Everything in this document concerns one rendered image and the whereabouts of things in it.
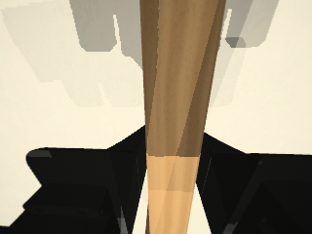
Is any wooden post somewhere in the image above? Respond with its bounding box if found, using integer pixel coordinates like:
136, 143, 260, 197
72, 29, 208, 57
145, 205, 150, 234

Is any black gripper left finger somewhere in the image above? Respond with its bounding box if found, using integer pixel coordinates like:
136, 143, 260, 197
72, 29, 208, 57
25, 125, 147, 234

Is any long wooden rail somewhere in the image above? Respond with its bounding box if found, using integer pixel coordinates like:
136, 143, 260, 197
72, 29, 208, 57
139, 0, 226, 234

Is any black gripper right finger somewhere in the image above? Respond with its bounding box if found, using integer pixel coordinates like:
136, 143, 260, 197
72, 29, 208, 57
196, 132, 312, 234

